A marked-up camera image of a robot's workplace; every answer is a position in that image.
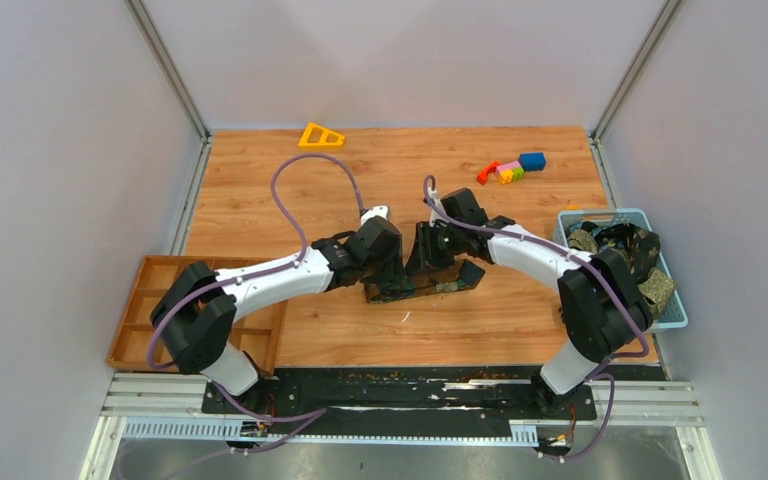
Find blue green brown tie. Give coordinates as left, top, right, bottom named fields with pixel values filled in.
left=364, top=260, right=486, bottom=304

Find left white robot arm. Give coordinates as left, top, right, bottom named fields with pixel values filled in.
left=150, top=216, right=402, bottom=413

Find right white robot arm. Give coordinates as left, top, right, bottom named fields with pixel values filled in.
left=422, top=177, right=653, bottom=418

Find colourful toy brick assembly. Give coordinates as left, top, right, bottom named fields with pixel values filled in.
left=476, top=152, right=547, bottom=185

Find yellow triangular plastic block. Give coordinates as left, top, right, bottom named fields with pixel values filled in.
left=297, top=122, right=346, bottom=151

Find wooden compartment tray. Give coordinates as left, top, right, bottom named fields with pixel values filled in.
left=107, top=255, right=288, bottom=373

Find dark floral tie in basket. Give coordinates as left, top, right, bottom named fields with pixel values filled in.
left=565, top=221, right=661, bottom=284

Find olive patterned rolled tie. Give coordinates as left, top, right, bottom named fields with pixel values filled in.
left=568, top=228, right=677, bottom=319

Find blue perforated plastic basket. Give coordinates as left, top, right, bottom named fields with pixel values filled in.
left=553, top=208, right=688, bottom=331

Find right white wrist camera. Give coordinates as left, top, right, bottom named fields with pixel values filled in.
left=424, top=187, right=443, bottom=226

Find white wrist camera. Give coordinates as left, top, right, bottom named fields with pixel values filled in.
left=359, top=205, right=390, bottom=226
left=424, top=187, right=443, bottom=226

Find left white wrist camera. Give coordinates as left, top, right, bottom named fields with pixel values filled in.
left=359, top=205, right=390, bottom=226

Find aluminium frame rails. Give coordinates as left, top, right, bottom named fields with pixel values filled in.
left=80, top=373, right=704, bottom=479

